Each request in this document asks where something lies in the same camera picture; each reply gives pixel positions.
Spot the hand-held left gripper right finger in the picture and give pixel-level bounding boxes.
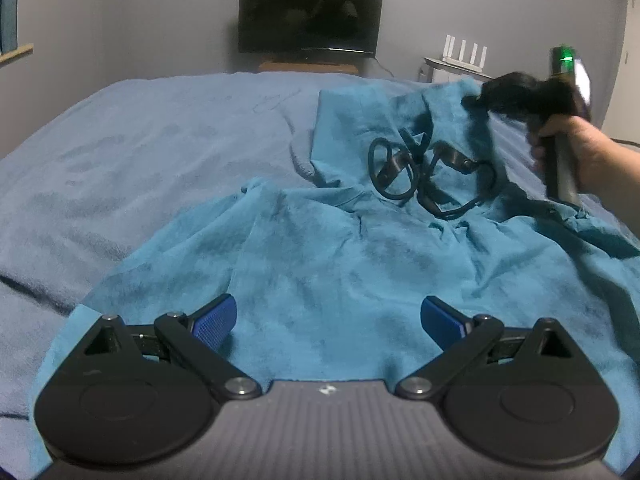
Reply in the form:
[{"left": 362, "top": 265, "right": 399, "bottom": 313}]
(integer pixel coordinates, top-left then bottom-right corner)
[{"left": 394, "top": 296, "right": 577, "bottom": 402}]

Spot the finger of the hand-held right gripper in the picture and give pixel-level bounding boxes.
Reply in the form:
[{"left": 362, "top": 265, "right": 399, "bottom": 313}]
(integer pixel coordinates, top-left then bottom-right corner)
[{"left": 461, "top": 73, "right": 538, "bottom": 122}]

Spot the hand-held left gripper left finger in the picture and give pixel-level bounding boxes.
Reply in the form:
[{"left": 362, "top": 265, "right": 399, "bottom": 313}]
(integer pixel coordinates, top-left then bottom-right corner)
[{"left": 82, "top": 293, "right": 263, "bottom": 402}]

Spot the blue zip jacket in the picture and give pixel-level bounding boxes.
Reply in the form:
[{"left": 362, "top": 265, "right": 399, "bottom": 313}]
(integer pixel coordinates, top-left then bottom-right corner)
[{"left": 27, "top": 79, "right": 640, "bottom": 480}]

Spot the person's right forearm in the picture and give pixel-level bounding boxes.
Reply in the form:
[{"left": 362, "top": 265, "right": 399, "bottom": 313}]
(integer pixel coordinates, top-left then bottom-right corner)
[{"left": 612, "top": 137, "right": 640, "bottom": 196}]

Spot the person's right hand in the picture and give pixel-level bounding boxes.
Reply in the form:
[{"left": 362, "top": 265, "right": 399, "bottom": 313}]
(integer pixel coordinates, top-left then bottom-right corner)
[{"left": 530, "top": 114, "right": 621, "bottom": 196}]

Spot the white router with antennas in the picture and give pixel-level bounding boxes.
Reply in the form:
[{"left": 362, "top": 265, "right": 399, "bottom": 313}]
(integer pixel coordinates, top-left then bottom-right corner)
[{"left": 442, "top": 34, "right": 490, "bottom": 65}]

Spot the grey-blue bed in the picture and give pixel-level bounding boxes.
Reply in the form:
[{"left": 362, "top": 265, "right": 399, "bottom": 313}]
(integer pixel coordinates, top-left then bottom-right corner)
[{"left": 0, "top": 71, "right": 640, "bottom": 461}]

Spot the wooden monitor stand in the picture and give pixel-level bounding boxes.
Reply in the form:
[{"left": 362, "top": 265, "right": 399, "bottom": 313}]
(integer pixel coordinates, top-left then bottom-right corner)
[{"left": 258, "top": 60, "right": 361, "bottom": 75}]

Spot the black flat monitor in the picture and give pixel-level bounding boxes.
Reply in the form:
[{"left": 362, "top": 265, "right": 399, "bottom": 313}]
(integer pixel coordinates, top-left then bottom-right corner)
[{"left": 237, "top": 0, "right": 385, "bottom": 57}]

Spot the wooden window sill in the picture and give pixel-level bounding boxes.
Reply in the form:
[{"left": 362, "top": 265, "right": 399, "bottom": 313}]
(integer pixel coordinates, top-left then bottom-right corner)
[{"left": 0, "top": 42, "right": 35, "bottom": 67}]

